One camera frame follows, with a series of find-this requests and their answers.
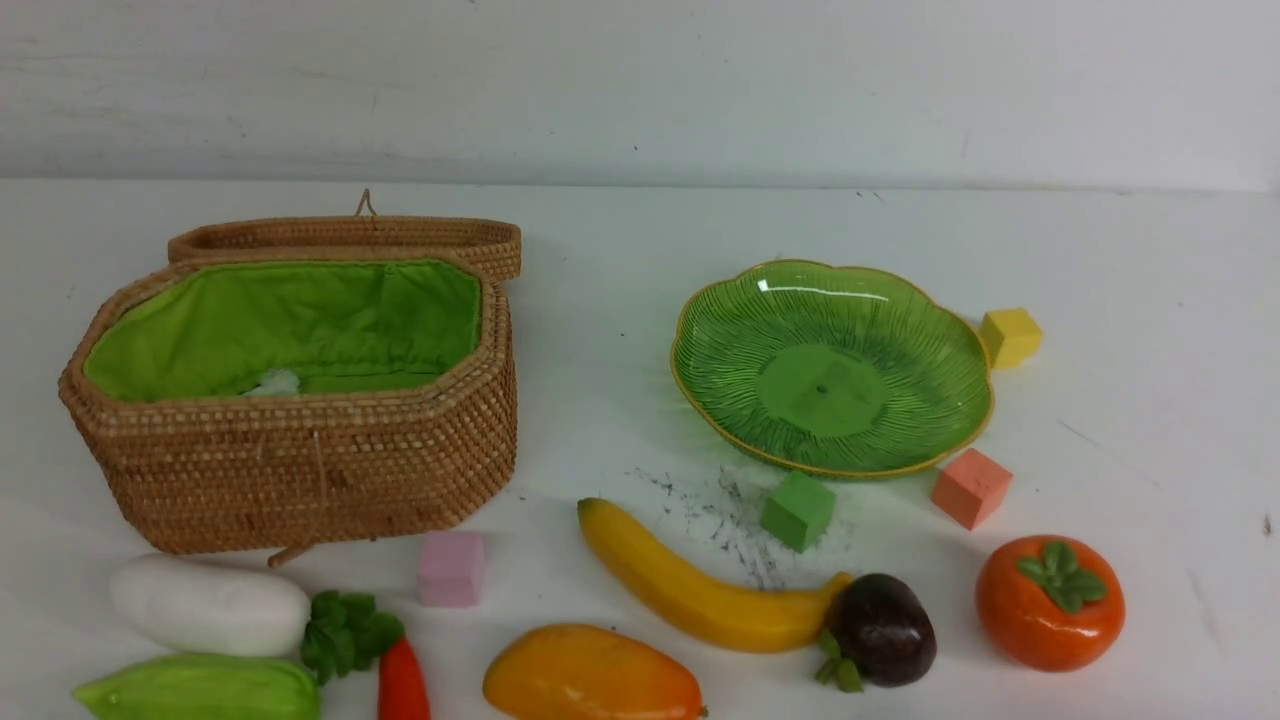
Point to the yellow toy banana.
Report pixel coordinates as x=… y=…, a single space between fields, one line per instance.
x=731 y=617

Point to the orange yellow toy mango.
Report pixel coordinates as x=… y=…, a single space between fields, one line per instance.
x=582 y=671

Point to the dark purple toy mangosteen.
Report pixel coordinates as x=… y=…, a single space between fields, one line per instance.
x=876 y=632

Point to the red toy carrot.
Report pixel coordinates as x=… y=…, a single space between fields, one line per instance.
x=402 y=691

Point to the orange toy persimmon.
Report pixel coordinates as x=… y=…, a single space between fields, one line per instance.
x=1050 y=602

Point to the white toy radish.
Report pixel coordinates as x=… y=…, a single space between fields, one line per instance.
x=198 y=607

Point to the green toy vegetable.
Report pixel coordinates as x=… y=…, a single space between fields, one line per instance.
x=203 y=686

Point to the green glass leaf plate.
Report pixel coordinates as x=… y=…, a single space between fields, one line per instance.
x=845 y=372

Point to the woven rattan basket lid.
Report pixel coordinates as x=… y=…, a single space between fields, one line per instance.
x=493 y=247

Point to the green foam cube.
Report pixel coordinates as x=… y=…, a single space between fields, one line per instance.
x=798 y=511

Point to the pink foam cube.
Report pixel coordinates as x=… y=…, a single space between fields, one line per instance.
x=451 y=569

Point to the orange foam cube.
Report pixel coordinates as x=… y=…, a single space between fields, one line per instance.
x=971 y=488

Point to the yellow foam cube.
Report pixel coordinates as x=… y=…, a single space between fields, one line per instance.
x=1010 y=336

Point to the woven rattan basket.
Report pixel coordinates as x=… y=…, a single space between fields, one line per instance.
x=307 y=396

